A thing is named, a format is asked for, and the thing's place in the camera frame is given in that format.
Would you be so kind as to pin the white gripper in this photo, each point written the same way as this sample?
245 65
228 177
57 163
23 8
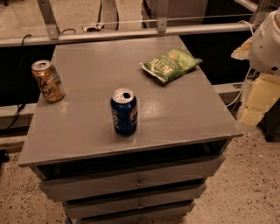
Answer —
266 48

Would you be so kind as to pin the blue pepsi can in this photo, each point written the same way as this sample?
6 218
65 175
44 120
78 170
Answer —
124 111

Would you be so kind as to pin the orange gold can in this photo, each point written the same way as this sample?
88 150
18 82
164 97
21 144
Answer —
48 80

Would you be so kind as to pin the green chip bag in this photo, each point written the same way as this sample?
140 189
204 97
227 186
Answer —
171 65

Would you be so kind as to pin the grey drawer cabinet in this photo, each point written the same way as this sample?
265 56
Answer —
120 147

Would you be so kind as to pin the middle drawer front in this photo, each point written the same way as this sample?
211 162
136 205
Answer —
134 200

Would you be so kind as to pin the drawer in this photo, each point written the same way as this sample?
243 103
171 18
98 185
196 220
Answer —
87 186
134 200
141 215

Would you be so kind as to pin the bottom drawer front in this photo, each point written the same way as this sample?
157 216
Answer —
141 215

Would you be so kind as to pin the top drawer front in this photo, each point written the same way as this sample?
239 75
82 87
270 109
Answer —
87 186

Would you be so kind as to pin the metal railing frame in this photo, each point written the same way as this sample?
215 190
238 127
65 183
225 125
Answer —
58 22

